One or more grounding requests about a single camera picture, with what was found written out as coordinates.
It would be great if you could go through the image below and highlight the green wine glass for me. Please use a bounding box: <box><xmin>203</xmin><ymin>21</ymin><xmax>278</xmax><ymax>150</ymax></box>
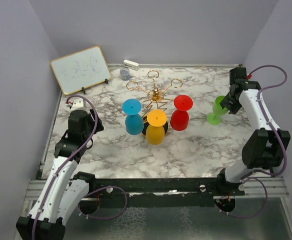
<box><xmin>207</xmin><ymin>95</ymin><xmax>228</xmax><ymax>125</ymax></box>

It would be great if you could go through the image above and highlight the red wine glass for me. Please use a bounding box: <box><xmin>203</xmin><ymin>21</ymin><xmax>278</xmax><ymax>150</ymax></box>
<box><xmin>170</xmin><ymin>94</ymin><xmax>193</xmax><ymax>131</ymax></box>

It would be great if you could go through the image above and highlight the yellow wine glass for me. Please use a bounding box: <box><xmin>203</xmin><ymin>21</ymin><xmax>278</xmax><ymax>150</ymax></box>
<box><xmin>145</xmin><ymin>109</ymin><xmax>167</xmax><ymax>145</ymax></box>

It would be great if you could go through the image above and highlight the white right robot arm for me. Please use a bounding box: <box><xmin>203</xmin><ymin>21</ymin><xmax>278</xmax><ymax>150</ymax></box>
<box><xmin>215</xmin><ymin>66</ymin><xmax>290</xmax><ymax>196</ymax></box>

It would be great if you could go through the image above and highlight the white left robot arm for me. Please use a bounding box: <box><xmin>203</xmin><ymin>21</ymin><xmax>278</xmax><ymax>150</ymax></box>
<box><xmin>16</xmin><ymin>109</ymin><xmax>104</xmax><ymax>240</ymax></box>

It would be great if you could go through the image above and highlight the blue wine glass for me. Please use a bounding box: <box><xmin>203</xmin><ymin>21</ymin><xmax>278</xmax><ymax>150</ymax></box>
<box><xmin>122</xmin><ymin>98</ymin><xmax>144</xmax><ymax>135</ymax></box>

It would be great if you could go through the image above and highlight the gold-framed whiteboard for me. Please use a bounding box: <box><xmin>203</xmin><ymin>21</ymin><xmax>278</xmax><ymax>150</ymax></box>
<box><xmin>50</xmin><ymin>46</ymin><xmax>112</xmax><ymax>96</ymax></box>

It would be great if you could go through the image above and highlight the white stapler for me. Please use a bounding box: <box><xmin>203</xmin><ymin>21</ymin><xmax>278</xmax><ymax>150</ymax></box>
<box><xmin>123</xmin><ymin>59</ymin><xmax>139</xmax><ymax>71</ymax></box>

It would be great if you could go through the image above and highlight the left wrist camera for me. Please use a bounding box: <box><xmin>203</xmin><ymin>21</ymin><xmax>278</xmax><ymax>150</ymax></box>
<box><xmin>66</xmin><ymin>98</ymin><xmax>87</xmax><ymax>113</ymax></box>

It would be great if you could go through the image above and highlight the gold wire glass rack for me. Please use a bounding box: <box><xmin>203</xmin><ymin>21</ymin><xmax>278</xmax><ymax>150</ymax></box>
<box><xmin>125</xmin><ymin>70</ymin><xmax>183</xmax><ymax>140</ymax></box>

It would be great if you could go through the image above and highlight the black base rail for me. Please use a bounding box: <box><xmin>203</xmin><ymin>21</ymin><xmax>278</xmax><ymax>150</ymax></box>
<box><xmin>72</xmin><ymin>172</ymin><xmax>246</xmax><ymax>216</ymax></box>

